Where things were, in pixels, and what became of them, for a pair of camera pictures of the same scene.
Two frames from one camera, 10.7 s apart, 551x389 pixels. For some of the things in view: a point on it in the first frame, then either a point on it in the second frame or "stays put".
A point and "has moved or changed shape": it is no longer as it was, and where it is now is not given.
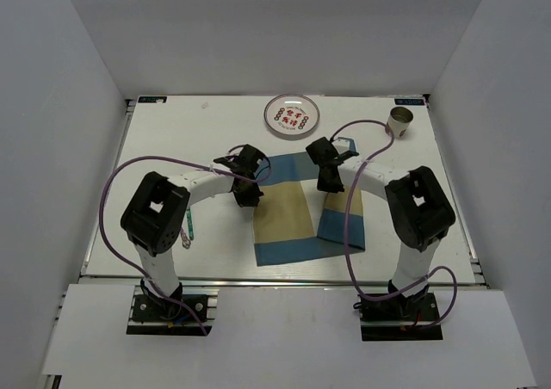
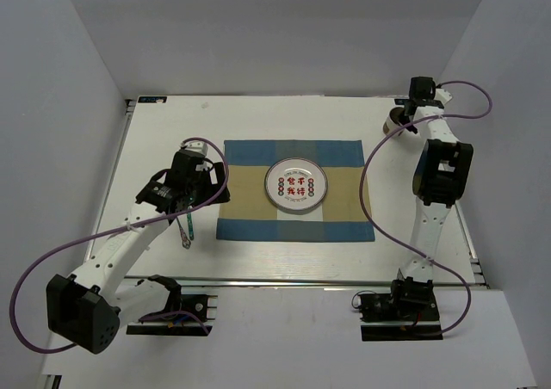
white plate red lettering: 292,114 -> 296,184
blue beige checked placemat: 283,227 has moved or changed shape
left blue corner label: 151,99 stays put
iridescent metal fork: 186,243 stays put
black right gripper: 325,186 -> 413,128
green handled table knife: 190,223 stays put
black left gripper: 250,200 -> 213,188
